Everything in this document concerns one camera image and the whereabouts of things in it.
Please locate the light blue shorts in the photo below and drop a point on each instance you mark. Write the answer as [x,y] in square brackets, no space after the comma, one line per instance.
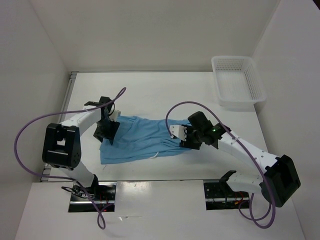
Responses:
[138,139]

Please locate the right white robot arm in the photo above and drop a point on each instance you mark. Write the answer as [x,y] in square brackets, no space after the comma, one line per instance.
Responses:
[277,179]

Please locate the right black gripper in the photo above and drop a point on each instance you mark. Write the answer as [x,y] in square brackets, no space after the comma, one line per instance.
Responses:
[188,143]

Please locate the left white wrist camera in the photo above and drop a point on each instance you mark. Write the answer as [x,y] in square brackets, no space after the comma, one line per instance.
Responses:
[114,116]

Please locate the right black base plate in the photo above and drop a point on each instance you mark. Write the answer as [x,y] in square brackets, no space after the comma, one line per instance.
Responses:
[218,197]

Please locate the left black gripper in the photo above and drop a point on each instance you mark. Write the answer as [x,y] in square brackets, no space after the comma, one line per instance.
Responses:
[109,134]

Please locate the white perforated plastic basket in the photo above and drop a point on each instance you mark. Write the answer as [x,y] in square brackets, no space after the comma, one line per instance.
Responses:
[237,81]

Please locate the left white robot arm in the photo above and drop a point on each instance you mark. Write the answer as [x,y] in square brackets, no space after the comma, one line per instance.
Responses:
[62,142]

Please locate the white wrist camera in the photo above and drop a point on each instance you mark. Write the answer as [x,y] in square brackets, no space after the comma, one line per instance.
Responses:
[114,116]
[179,131]

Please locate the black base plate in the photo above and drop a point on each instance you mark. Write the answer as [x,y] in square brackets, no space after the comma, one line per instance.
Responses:
[105,201]
[218,197]

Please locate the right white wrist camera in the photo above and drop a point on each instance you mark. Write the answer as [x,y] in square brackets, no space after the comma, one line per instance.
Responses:
[179,131]

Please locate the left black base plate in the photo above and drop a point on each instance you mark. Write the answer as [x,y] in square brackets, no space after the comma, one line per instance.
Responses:
[105,201]

